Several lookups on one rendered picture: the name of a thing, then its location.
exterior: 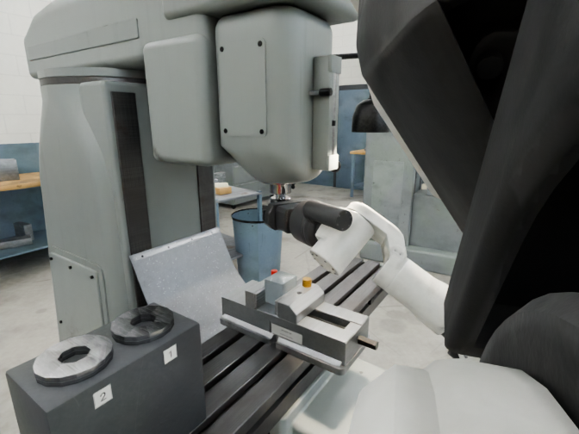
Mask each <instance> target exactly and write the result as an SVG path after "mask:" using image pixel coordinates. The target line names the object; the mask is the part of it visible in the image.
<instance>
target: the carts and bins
mask: <svg viewBox="0 0 579 434"><path fill-rule="evenodd" d="M262 194H263V192H262V191H260V190H259V191H255V190H250V189H242V188H238V187H234V186H230V185H228V183H226V172H216V173H215V201H216V217H217V226H218V227H219V229H220V222H219V206H218V202H226V201H231V200H236V199H240V198H245V197H249V196H255V195H256V196H257V205H258V207H257V208H247V209H241V210H238V211H235V212H233V213H232V214H231V217H232V219H233V233H234V237H232V236H229V235H226V234H224V233H222V232H221V236H222V237H223V240H224V242H225V245H226V247H227V250H228V252H229V255H230V257H231V259H232V260H234V259H237V264H238V272H239V274H240V276H241V278H242V279H243V281H244V282H245V283H247V282H250V281H251V280H254V281H257V282H261V281H263V280H264V279H265V278H267V277H269V276H271V270H277V271H279V270H280V263H281V250H282V236H283V231H281V230H276V231H275V230H273V229H271V228H269V227H268V226H267V225H266V224H265V223H264V221H263V218H262V210H263V209H262Z"/></svg>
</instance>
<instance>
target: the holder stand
mask: <svg viewBox="0 0 579 434"><path fill-rule="evenodd" d="M5 375H6V379H7V382H8V386H9V392H10V396H11V399H12V403H13V407H14V410H15V414H16V420H17V424H18V427H19V432H20V434H189V433H191V432H192V431H193V430H194V429H195V428H196V427H197V426H198V425H199V424H201V422H202V421H203V420H205V418H206V417H207V415H206V404H205V392H204V380H203V369H202V346H201V335H200V325H199V323H198V322H196V321H194V320H193V319H190V318H187V317H185V316H183V315H182V314H180V313H176V312H174V311H172V310H171V309H169V308H168V307H163V306H161V305H159V304H157V303H155V302H153V303H151V304H149V305H147V306H144V307H136V308H135V309H132V310H129V311H126V312H125V313H123V314H121V315H119V316H118V317H116V319H115V320H114V321H112V322H110V323H108V324H106V325H103V326H101V327H99V328H97V329H96V330H93V331H91V332H88V333H86V334H84V335H83V336H77V337H73V338H68V339H67V340H64V341H61V342H58V343H57V344H55V345H53V346H51V347H50V348H48V349H46V350H44V351H43V352H42V353H41V354H40V355H39V356H37V357H35V358H33V359H30V360H28V361H26V362H25V363H22V364H20V365H17V366H15V367H14V368H12V369H9V370H7V371H6V374H5Z"/></svg>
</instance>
